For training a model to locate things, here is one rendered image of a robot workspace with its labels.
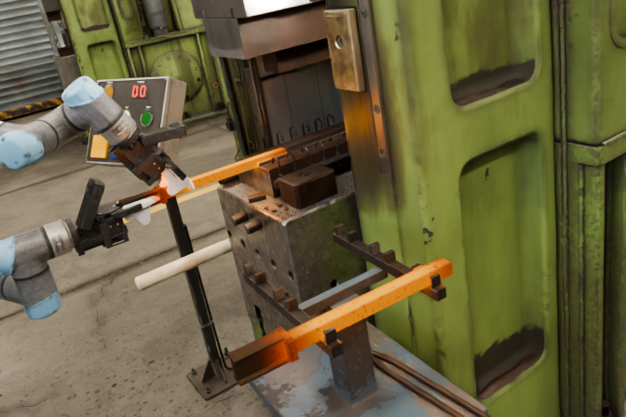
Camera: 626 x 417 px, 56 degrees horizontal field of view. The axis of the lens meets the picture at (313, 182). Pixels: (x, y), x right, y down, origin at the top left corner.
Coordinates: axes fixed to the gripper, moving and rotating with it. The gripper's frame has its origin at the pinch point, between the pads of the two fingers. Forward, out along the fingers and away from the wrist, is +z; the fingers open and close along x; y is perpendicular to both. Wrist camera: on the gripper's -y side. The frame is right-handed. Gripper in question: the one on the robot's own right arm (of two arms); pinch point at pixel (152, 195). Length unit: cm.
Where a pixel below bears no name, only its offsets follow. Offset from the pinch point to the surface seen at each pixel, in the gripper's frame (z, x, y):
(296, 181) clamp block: 29.2, 18.1, 2.4
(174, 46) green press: 179, -469, 15
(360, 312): 10, 67, 7
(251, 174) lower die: 27.7, -3.6, 4.7
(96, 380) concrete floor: -19, -95, 100
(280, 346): -4, 65, 6
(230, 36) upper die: 27.3, 2.4, -31.9
